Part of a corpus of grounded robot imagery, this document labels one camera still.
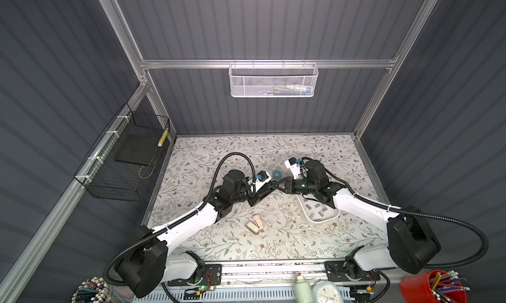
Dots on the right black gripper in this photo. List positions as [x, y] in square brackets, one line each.
[282, 187]

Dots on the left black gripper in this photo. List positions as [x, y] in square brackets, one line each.
[253, 200]

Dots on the pink staple box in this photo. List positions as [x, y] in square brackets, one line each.
[258, 221]

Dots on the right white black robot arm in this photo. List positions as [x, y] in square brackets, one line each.
[411, 243]

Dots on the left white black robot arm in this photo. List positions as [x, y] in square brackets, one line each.
[150, 262]

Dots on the blue tape roll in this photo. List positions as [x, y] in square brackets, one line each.
[277, 175]

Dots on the beige staple box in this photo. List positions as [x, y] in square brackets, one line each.
[254, 228]

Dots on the floral table mat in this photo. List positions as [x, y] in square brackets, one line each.
[286, 233]

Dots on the white plastic tray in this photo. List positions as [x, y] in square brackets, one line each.
[316, 212]

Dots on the green glue bottle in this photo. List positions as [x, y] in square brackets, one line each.
[302, 290]

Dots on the yellow marker pen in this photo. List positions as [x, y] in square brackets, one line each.
[163, 137]

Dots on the mint alarm clock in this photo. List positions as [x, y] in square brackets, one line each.
[326, 292]

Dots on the jar of coloured pencils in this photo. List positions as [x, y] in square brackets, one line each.
[92, 291]

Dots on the red pencil cup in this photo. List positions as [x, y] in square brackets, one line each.
[434, 286]

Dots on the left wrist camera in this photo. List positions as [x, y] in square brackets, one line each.
[261, 179]

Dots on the white wire mesh basket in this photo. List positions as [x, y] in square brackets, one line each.
[273, 81]

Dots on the black wire basket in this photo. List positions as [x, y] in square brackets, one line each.
[128, 162]

